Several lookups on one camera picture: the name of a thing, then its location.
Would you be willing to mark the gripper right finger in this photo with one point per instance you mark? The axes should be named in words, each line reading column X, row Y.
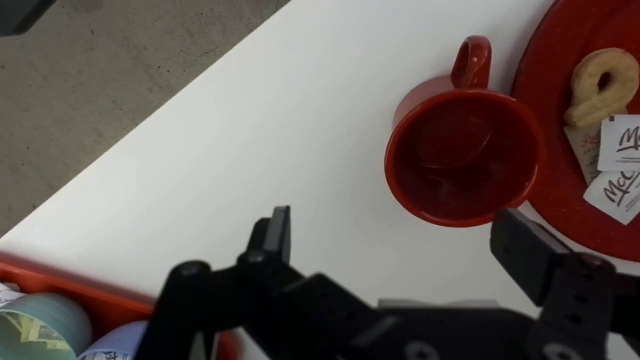
column 575, row 290

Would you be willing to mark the teal paper cup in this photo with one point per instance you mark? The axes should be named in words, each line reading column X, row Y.
column 45, row 325

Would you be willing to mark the red ceramic mug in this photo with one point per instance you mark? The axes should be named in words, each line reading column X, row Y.
column 460, row 155

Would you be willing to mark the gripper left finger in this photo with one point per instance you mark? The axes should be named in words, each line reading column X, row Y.
column 260, row 300

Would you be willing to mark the white printed sachet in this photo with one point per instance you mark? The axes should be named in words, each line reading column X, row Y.
column 622, row 145
column 615, row 195

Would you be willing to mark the dark grey furniture leg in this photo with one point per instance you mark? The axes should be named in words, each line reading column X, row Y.
column 20, row 12

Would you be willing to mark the red plate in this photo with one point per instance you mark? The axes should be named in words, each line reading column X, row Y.
column 550, row 90

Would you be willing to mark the orange tray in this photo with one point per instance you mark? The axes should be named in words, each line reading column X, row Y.
column 100, row 300

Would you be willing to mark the white paper cup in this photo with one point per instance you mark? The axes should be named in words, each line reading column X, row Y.
column 117, row 342

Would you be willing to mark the beige printed sachet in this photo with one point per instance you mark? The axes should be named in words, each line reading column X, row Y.
column 587, row 150

